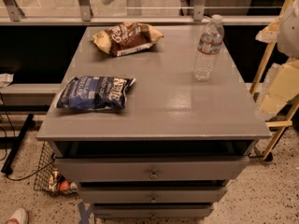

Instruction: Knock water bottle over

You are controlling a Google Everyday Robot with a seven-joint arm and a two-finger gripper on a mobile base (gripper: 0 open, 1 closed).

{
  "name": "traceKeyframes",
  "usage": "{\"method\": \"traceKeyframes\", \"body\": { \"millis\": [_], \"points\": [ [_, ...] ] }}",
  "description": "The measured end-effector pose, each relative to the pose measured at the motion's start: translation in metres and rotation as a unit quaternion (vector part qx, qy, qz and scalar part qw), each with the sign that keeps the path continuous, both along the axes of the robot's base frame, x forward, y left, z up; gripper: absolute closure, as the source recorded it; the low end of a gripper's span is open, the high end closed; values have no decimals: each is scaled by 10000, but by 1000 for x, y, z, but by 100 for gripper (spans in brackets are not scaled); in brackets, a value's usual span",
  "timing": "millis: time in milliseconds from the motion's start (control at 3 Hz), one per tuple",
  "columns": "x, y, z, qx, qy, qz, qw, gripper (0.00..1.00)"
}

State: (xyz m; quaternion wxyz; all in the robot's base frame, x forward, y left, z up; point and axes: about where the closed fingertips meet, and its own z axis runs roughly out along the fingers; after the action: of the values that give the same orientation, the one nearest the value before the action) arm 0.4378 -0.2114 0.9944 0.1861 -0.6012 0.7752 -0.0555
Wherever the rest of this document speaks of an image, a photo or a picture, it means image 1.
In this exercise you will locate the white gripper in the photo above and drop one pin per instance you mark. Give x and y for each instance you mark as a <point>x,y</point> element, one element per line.
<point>290,36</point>

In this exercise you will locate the clear plastic water bottle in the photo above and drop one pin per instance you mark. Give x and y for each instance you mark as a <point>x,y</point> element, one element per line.
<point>208,49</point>

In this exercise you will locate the top grey drawer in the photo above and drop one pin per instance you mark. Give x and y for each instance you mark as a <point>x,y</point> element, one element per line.
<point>152,169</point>

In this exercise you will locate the grey drawer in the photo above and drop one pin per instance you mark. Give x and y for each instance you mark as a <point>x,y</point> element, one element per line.
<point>190,194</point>
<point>152,169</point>
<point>151,211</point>

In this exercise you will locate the grey drawer cabinet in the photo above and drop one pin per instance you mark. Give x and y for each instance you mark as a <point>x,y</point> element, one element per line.
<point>168,114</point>

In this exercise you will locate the brown chip bag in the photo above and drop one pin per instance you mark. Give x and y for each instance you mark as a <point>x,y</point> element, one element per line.
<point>126,38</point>

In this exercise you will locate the blue chip bag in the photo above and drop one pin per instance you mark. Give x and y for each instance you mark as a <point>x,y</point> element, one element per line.
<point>93,93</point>

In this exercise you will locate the middle grey drawer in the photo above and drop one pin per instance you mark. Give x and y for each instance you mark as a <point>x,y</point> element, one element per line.
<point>190,194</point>

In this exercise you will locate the bottom grey drawer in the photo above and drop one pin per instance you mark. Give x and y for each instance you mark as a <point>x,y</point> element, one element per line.
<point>151,211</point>

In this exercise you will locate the orange ball in basket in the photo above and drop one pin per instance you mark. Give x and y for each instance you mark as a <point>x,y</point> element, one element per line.
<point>64,186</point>

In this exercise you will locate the black floor stand leg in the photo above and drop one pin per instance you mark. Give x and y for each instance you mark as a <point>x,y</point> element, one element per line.
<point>15,142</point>

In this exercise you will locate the white red shoe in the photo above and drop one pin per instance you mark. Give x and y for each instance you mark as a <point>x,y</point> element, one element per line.
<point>20,216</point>

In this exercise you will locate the yellow wooden frame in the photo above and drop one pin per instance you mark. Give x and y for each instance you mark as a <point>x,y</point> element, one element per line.
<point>283,119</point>

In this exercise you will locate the black wire basket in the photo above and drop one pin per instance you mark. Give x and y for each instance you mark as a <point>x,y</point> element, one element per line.
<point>48,177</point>

